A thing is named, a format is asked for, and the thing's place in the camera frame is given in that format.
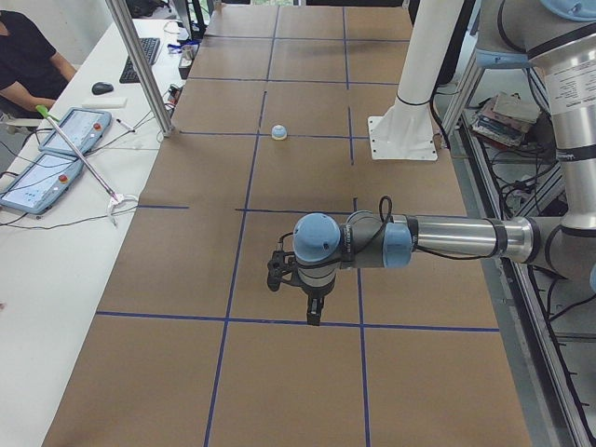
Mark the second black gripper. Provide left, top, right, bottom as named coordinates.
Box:
left=266, top=250, right=332, bottom=326

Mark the blue and cream bell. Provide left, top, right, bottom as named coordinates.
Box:
left=271, top=124, right=288, bottom=141

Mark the reacher grabber stick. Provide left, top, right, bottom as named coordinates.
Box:
left=35, top=105, right=139, bottom=226

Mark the metal cup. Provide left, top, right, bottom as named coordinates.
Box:
left=180, top=45, right=195, bottom=67

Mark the upper blue teach pendant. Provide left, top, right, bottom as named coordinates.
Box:
left=39, top=107, right=112, bottom=156

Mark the blue teach pendant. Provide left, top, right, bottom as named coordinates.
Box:
left=39, top=107, right=112, bottom=156
left=1, top=151, right=83, bottom=215

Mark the stack of books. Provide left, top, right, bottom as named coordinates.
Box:
left=471, top=92, right=541, bottom=147

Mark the lower blue teach pendant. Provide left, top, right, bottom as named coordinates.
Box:
left=1, top=151, right=83, bottom=215

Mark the black computer mouse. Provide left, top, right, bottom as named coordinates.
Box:
left=91, top=82, right=115, bottom=96

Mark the black keyboard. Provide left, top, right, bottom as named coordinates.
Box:
left=118, top=36, right=162, bottom=85

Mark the person in black shirt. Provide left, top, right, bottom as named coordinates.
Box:
left=1, top=10, right=76, bottom=119

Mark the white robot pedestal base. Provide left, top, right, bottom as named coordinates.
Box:
left=368, top=0, right=474, bottom=162

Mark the aluminium frame rack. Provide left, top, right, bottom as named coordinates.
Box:
left=437, top=60, right=595, bottom=446

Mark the aluminium frame post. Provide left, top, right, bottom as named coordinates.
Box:
left=106, top=0, right=174, bottom=138

